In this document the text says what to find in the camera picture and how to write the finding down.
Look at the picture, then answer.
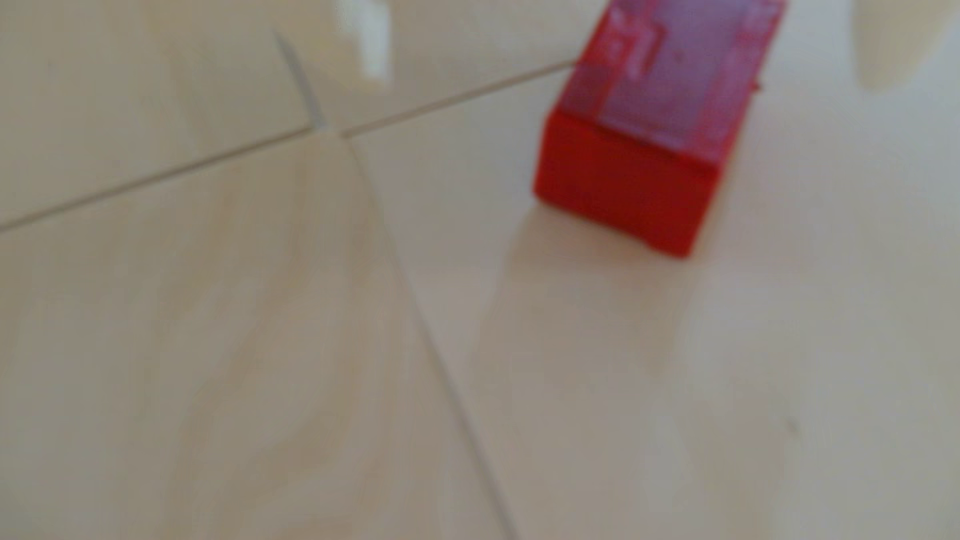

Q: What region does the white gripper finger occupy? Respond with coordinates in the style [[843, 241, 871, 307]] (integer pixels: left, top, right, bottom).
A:
[[336, 0, 393, 81], [850, 0, 960, 92]]

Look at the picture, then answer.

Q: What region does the red block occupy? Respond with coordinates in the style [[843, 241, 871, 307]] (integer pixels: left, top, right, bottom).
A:
[[533, 0, 789, 258]]

